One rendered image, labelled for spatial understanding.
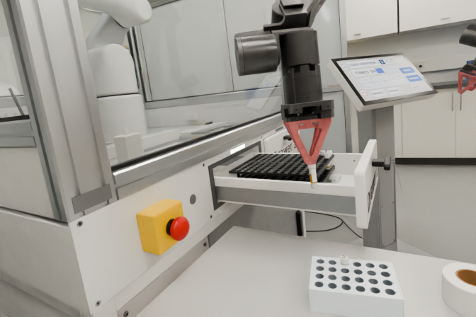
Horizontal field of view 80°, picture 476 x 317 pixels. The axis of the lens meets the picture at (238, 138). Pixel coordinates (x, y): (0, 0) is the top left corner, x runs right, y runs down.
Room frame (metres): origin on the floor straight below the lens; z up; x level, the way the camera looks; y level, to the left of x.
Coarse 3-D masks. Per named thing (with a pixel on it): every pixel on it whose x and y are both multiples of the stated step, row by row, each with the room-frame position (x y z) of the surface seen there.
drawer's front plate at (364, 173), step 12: (372, 144) 0.67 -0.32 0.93; (372, 156) 0.60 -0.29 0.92; (360, 168) 0.50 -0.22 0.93; (372, 168) 0.59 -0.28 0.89; (360, 180) 0.48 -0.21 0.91; (372, 180) 0.58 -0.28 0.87; (360, 192) 0.48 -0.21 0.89; (360, 204) 0.48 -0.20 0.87; (372, 204) 0.57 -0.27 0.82; (360, 216) 0.48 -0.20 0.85
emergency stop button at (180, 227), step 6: (174, 222) 0.44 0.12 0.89; (180, 222) 0.45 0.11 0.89; (186, 222) 0.46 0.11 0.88; (174, 228) 0.44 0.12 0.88; (180, 228) 0.44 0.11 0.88; (186, 228) 0.45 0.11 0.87; (174, 234) 0.44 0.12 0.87; (180, 234) 0.44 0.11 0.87; (186, 234) 0.45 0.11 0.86; (180, 240) 0.44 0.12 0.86
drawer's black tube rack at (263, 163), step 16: (256, 160) 0.76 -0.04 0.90; (272, 160) 0.74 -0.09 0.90; (288, 160) 0.72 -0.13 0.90; (320, 160) 0.68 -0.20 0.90; (240, 176) 0.72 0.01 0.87; (256, 176) 0.71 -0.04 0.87; (272, 176) 0.64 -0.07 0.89; (288, 176) 0.67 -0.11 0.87; (304, 176) 0.59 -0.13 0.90; (320, 176) 0.65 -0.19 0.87
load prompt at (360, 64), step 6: (360, 60) 1.51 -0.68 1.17; (366, 60) 1.53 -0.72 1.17; (372, 60) 1.54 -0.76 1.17; (378, 60) 1.55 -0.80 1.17; (384, 60) 1.56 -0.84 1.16; (348, 66) 1.46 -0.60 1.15; (354, 66) 1.47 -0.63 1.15; (360, 66) 1.48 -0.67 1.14; (366, 66) 1.49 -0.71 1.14; (372, 66) 1.50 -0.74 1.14
